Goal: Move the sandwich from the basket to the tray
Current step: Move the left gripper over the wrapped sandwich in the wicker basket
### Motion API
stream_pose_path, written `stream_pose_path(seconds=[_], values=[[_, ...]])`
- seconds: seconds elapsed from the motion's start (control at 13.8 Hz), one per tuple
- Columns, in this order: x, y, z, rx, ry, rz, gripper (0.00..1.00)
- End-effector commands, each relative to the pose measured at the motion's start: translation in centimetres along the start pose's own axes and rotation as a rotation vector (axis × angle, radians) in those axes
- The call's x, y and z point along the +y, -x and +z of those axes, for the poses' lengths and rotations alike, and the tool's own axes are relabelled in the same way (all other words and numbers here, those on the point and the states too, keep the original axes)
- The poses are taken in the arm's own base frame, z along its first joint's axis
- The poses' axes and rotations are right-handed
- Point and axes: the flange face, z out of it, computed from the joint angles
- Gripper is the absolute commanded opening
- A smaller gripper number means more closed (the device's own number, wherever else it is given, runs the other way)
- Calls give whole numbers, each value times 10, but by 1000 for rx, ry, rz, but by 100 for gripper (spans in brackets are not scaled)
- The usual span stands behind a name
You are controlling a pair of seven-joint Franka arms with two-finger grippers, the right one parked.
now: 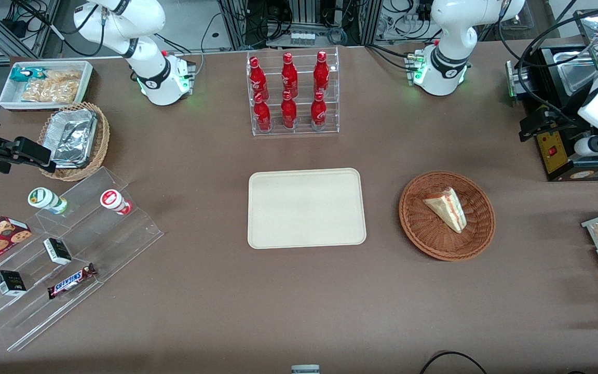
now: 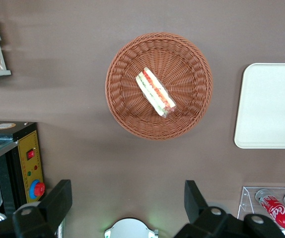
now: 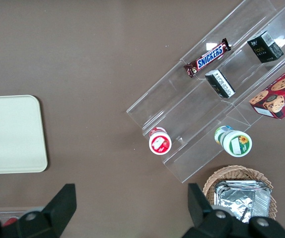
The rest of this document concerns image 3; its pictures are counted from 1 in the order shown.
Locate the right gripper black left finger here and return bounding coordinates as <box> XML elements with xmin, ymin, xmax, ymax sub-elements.
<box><xmin>15</xmin><ymin>183</ymin><xmax>77</xmax><ymax>238</ymax></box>

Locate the black box with white label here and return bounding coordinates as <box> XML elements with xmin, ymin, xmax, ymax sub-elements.
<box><xmin>204</xmin><ymin>69</ymin><xmax>236</xmax><ymax>99</ymax></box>

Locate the red tartan cookie box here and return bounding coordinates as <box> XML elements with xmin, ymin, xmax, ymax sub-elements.
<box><xmin>248</xmin><ymin>60</ymin><xmax>285</xmax><ymax>120</ymax></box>

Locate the beige plastic tray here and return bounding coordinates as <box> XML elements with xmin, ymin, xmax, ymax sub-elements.
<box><xmin>0</xmin><ymin>95</ymin><xmax>48</xmax><ymax>175</ymax></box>

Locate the red cola bottle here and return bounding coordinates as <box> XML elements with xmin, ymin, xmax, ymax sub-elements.
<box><xmin>2</xmin><ymin>217</ymin><xmax>18</xmax><ymax>227</ymax></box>

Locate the black box with Face print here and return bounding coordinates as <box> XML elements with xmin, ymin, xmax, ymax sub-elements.
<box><xmin>246</xmin><ymin>30</ymin><xmax>285</xmax><ymax>64</ymax></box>

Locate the clear acrylic bottle rack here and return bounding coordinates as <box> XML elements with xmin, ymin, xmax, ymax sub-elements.
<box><xmin>0</xmin><ymin>207</ymin><xmax>45</xmax><ymax>225</ymax></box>

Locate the green lid sunflower cup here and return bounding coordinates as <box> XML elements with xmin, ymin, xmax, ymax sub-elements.
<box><xmin>214</xmin><ymin>125</ymin><xmax>253</xmax><ymax>158</ymax></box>

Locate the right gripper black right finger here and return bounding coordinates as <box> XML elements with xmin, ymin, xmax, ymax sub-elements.
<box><xmin>182</xmin><ymin>183</ymin><xmax>234</xmax><ymax>238</ymax></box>

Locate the red lid yogurt cup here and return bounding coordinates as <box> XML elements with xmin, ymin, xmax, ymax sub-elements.
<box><xmin>148</xmin><ymin>126</ymin><xmax>172</xmax><ymax>156</ymax></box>

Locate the aluminium foil container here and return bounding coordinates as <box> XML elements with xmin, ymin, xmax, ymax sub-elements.
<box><xmin>214</xmin><ymin>180</ymin><xmax>272</xmax><ymax>224</ymax></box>

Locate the light wicker basket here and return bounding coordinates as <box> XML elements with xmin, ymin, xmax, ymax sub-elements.
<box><xmin>203</xmin><ymin>165</ymin><xmax>278</xmax><ymax>224</ymax></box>

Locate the Snickers chocolate bar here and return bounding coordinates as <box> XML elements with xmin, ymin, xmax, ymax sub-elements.
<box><xmin>183</xmin><ymin>38</ymin><xmax>232</xmax><ymax>79</ymax></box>

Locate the clear acrylic stepped display stand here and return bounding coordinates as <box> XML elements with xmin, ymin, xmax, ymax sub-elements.
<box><xmin>126</xmin><ymin>0</ymin><xmax>285</xmax><ymax>184</ymax></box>

